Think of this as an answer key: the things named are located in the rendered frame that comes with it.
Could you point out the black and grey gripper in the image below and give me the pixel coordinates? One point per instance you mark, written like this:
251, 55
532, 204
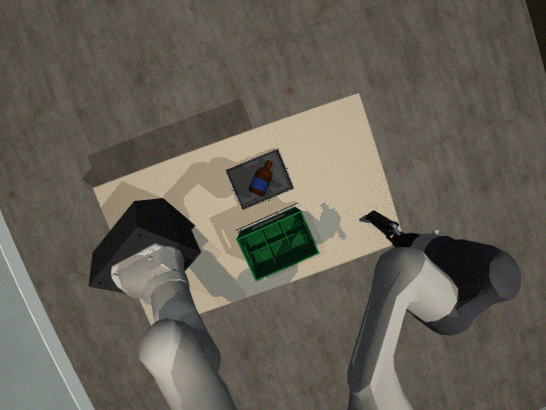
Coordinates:
399, 239

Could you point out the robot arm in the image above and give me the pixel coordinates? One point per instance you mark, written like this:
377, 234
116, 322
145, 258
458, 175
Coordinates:
467, 279

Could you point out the brown bottle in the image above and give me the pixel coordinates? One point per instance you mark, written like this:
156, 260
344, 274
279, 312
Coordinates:
261, 179

